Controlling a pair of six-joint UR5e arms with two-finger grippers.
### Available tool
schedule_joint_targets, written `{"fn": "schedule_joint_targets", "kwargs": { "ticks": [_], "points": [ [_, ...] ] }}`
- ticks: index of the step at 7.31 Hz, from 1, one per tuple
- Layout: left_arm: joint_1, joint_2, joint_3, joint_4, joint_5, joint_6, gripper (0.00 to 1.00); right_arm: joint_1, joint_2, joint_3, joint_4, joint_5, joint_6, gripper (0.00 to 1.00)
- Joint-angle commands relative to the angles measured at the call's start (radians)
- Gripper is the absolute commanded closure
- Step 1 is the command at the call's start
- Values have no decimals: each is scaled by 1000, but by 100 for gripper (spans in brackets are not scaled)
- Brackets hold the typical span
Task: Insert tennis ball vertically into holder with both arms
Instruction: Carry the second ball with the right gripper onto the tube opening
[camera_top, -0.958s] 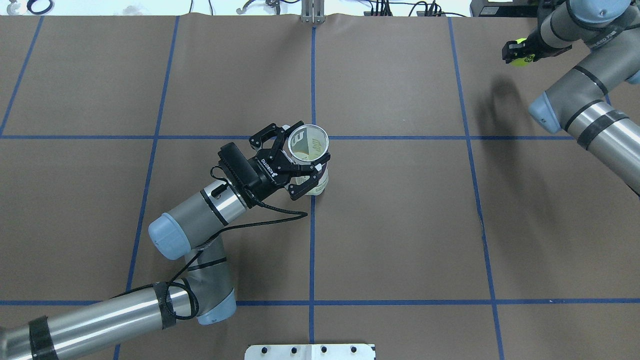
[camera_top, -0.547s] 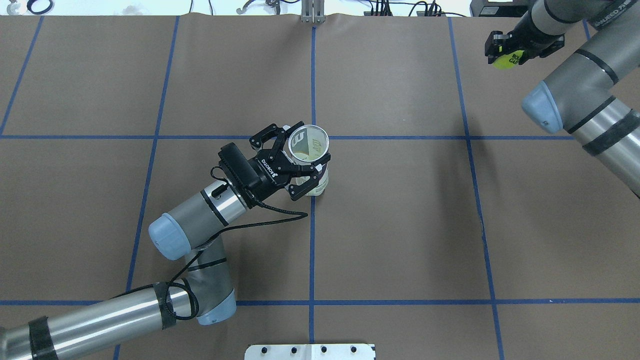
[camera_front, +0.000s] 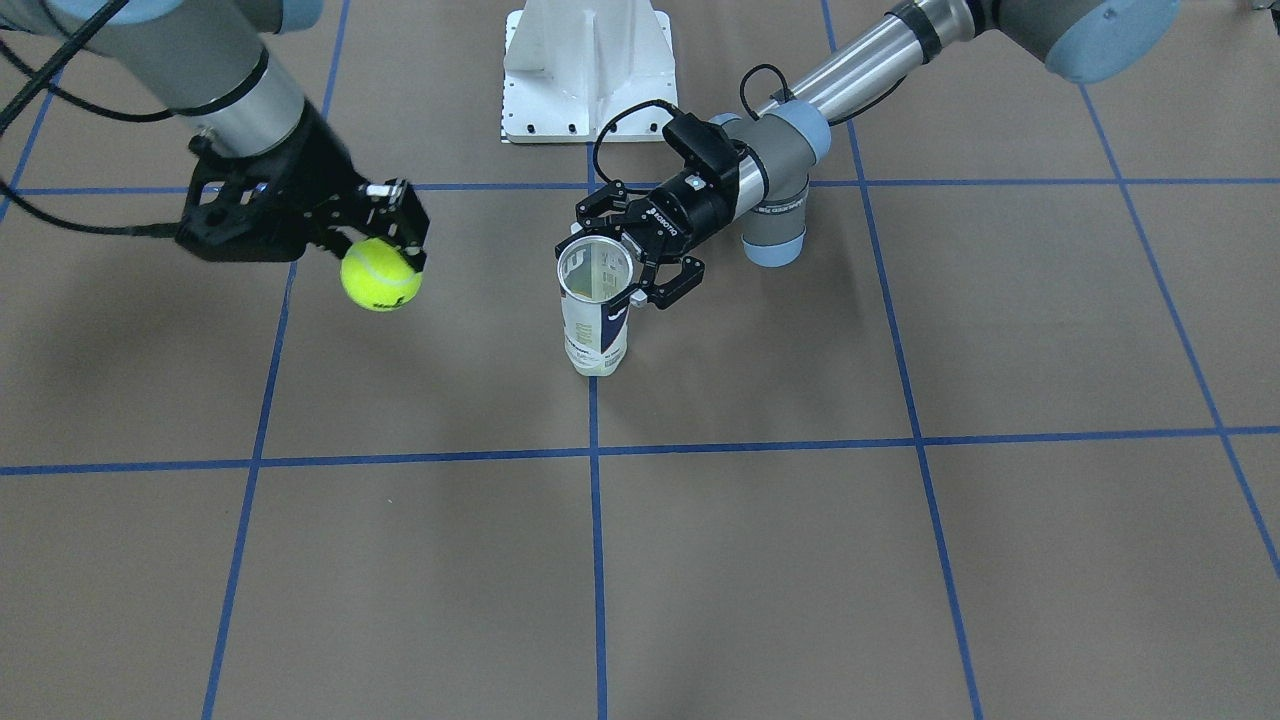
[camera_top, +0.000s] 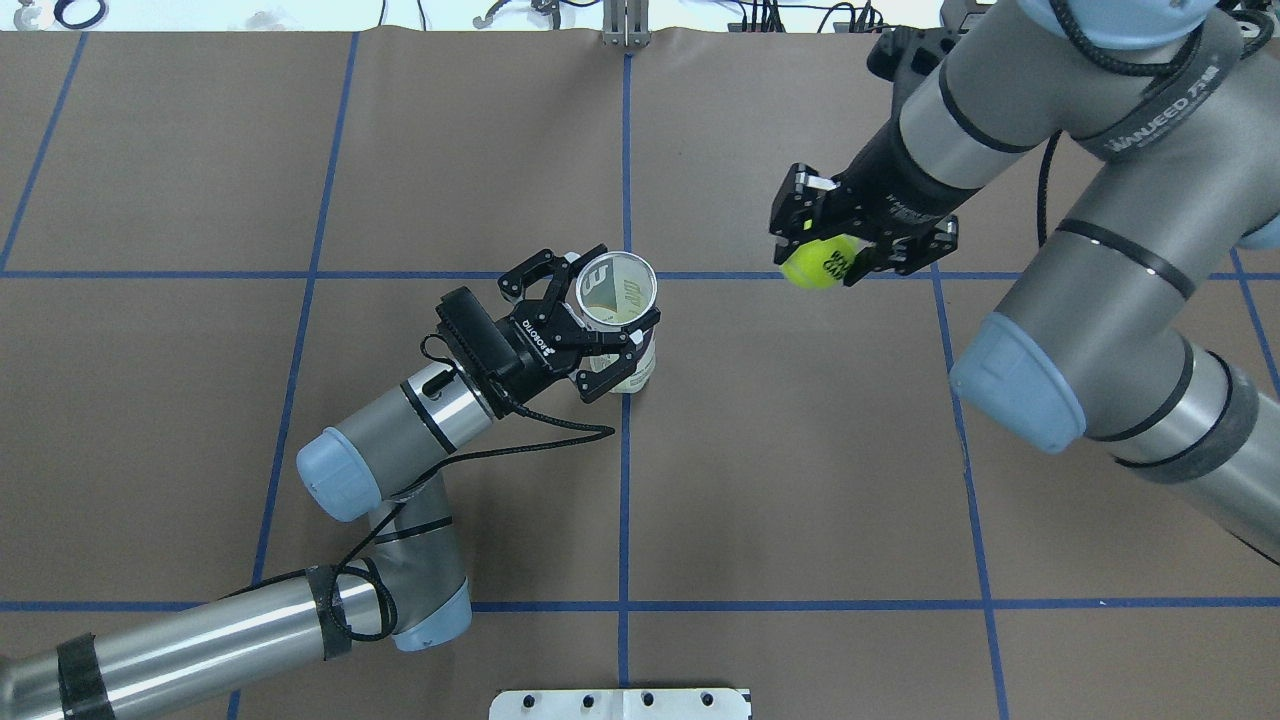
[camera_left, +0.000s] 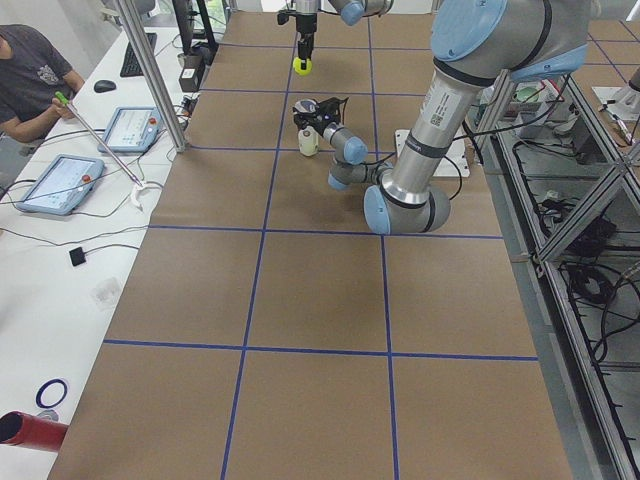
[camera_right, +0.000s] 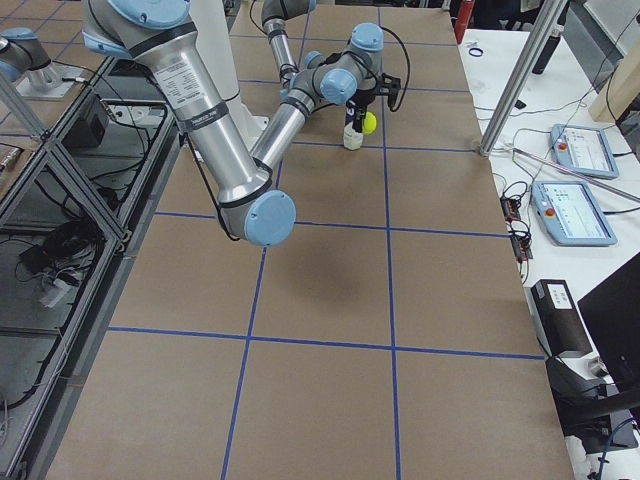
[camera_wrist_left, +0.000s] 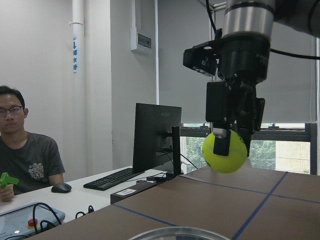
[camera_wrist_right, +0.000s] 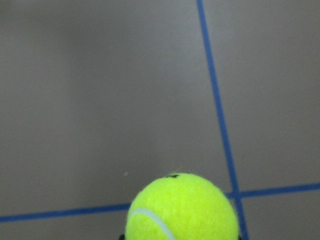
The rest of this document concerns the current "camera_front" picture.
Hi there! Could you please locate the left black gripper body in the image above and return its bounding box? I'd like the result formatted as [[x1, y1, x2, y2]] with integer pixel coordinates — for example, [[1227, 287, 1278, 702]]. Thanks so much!
[[625, 113, 746, 256]]

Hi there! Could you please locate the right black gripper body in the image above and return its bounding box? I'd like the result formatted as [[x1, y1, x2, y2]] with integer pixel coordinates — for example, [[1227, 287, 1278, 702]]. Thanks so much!
[[175, 102, 369, 263]]

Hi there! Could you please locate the white tennis ball can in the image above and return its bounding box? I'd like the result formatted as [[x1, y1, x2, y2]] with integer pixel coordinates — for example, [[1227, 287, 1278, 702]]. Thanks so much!
[[556, 234, 634, 377]]

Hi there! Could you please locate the yellow tennis ball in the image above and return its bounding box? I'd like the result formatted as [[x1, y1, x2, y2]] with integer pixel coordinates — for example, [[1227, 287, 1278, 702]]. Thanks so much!
[[339, 238, 422, 313]]

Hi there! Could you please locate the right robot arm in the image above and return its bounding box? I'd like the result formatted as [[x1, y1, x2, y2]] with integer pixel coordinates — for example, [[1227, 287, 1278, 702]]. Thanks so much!
[[3, 1, 429, 273]]

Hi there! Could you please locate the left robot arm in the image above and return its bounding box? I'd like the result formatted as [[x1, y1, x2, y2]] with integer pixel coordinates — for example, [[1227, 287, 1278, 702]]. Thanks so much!
[[556, 1, 1180, 314]]

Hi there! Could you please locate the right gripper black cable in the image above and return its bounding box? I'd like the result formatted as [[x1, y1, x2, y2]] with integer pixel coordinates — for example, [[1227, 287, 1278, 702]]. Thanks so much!
[[0, 0, 201, 241]]

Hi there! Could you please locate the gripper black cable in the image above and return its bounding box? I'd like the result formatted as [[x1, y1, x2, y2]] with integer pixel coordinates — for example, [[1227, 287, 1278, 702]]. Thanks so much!
[[0, 0, 201, 241], [593, 64, 801, 191]]

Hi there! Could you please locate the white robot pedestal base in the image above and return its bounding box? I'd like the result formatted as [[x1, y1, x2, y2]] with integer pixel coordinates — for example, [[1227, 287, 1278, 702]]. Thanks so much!
[[500, 1, 678, 143]]

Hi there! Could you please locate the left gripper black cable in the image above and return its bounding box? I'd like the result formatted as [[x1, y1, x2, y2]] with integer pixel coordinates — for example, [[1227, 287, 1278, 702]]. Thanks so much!
[[593, 64, 801, 191]]

